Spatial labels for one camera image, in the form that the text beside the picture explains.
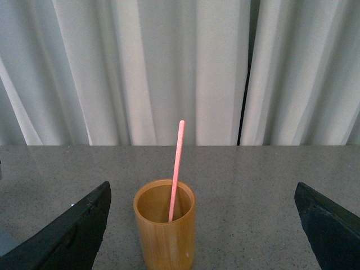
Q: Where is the white curtain left panel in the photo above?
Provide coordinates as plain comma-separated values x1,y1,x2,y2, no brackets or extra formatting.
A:
1,1,251,146

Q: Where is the bamboo chopstick holder cup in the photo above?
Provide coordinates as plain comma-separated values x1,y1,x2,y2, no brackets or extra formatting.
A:
133,179,196,269

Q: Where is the pink chopstick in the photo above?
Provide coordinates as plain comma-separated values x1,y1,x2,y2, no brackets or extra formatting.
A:
168,120,186,222

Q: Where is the white curtain panel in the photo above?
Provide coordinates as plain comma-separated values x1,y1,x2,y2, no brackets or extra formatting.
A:
1,1,251,146
240,1,359,146

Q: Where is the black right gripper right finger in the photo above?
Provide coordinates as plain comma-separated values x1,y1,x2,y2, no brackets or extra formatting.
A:
294,182,359,269

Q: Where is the white curtain right panel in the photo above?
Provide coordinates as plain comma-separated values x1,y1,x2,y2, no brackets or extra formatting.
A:
240,1,359,146

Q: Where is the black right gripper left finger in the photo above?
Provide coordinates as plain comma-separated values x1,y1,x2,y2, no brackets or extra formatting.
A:
1,181,111,269

